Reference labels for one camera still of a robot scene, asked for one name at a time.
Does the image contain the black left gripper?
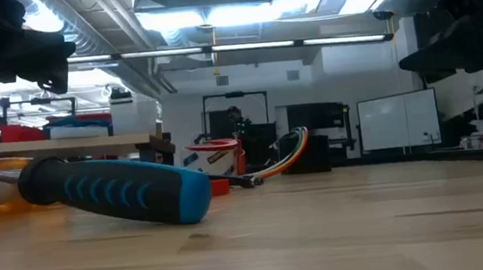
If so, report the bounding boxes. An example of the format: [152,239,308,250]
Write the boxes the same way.
[0,0,82,101]

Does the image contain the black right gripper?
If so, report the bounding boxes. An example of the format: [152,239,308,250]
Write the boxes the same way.
[392,0,483,88]

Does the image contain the chisel with blue-black handle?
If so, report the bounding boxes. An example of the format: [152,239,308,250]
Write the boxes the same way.
[0,139,216,245]

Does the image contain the red and white small box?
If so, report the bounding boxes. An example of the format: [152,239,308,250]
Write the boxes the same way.
[182,136,248,183]

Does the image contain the red terminal block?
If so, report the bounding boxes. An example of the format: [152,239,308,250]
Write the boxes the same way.
[208,177,233,198]

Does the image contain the blue fabric bundle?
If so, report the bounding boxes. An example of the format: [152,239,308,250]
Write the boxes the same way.
[41,111,114,135]

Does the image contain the white plastic tray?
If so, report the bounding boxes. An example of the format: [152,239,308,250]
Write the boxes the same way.
[48,120,111,142]

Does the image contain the red plastic bin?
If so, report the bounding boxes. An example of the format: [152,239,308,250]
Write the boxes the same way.
[0,120,48,146]

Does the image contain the wooden workbench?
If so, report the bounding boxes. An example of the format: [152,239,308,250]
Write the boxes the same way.
[0,122,178,183]

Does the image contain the whiteboard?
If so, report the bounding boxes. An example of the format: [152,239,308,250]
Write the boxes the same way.
[355,87,443,154]

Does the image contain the white storage box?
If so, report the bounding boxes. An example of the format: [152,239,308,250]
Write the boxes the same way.
[108,92,165,139]

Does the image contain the black equipment cabinet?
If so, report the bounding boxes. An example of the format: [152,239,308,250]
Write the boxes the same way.
[274,97,357,159]

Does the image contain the black LED light bar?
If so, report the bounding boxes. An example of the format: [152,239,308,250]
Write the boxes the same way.
[65,23,395,77]

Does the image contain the black computer tower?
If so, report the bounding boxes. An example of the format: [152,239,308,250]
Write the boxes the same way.
[240,121,281,168]

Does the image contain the small black plug connector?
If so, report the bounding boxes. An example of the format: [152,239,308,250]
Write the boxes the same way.
[208,170,267,193]

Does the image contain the black metal gantry frame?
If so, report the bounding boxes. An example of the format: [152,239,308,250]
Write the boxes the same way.
[199,88,272,142]
[0,89,79,128]

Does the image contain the black camera device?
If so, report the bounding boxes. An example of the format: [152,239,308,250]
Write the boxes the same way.
[108,86,134,105]

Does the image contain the black dome security camera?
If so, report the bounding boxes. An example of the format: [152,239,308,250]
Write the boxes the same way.
[371,8,395,22]

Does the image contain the black aluminium table frame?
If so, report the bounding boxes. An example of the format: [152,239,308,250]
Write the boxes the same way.
[328,143,483,181]

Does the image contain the rainbow ribbon cable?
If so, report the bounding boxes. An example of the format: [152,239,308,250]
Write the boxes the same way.
[250,124,315,182]

